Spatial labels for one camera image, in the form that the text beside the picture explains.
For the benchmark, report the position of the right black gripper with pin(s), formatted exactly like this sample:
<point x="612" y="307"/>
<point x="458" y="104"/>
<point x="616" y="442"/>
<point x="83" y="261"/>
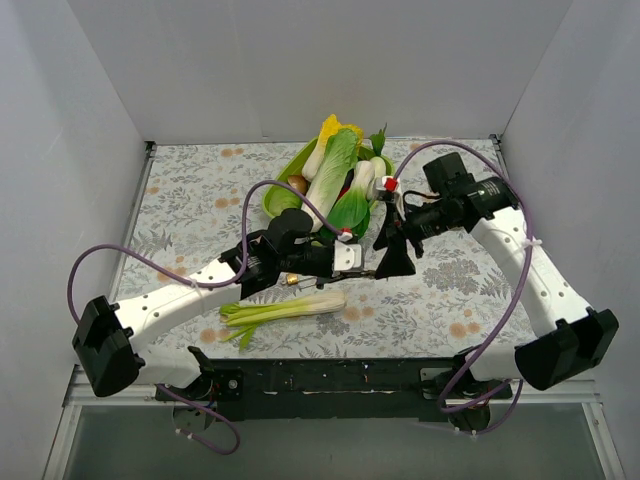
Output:
<point x="396" y="232"/>

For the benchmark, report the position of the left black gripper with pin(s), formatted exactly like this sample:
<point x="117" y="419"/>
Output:
<point x="327" y="262"/>

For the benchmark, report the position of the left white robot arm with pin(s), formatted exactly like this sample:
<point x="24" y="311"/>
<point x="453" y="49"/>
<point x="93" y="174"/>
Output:
<point x="114" y="341"/>

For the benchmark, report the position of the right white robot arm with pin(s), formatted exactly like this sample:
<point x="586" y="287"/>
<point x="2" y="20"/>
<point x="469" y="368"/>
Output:
<point x="570" y="336"/>

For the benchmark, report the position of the small brass padlock open shackle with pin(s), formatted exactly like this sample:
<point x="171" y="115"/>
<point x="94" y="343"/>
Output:
<point x="298" y="281"/>

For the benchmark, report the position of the toy bok choy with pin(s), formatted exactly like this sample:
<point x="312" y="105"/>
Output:
<point x="365" y="173"/>

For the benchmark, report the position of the toy green cabbage head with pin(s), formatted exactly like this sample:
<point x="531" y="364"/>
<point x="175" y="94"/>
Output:
<point x="282" y="199"/>

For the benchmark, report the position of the toy celery stalk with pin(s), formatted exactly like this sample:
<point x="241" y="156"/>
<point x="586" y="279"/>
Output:
<point x="247" y="318"/>

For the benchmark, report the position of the toy brown mushroom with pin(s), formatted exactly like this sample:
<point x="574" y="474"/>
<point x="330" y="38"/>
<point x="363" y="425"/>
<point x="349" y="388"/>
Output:
<point x="299" y="183"/>

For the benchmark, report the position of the large toy napa cabbage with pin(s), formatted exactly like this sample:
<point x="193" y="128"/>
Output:
<point x="339" y="158"/>

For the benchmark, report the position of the toy leafy green sprig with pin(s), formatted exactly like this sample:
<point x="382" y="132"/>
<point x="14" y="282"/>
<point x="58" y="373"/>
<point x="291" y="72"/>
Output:
<point x="378" y="140"/>

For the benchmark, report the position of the yellow toy cabbage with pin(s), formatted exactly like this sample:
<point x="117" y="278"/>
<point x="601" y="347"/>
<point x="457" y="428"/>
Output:
<point x="330" y="127"/>

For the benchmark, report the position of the green plastic basket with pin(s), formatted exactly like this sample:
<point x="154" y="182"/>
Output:
<point x="295" y="168"/>

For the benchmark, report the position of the floral table mat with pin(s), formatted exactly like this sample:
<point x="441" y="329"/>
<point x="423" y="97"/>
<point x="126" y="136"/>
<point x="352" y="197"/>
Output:
<point x="194" y="200"/>

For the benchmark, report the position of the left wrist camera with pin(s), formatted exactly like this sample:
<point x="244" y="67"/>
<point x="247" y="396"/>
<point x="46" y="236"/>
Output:
<point x="347" y="258"/>

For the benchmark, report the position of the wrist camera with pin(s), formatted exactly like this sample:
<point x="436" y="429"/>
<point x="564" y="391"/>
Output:
<point x="388" y="189"/>
<point x="347" y="258"/>

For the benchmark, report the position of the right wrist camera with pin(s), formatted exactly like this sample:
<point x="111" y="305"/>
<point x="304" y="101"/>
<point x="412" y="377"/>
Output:
<point x="388" y="189"/>

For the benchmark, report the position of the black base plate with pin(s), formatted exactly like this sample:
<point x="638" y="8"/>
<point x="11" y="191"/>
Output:
<point x="240" y="390"/>

